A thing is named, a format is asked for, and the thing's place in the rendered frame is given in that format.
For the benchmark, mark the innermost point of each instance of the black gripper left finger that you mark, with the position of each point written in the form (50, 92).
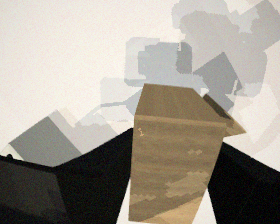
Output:
(88, 189)

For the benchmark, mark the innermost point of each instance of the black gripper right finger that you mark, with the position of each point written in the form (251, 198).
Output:
(243, 190)

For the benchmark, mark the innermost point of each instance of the wooden triangular block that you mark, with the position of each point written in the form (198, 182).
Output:
(233, 127)
(175, 143)

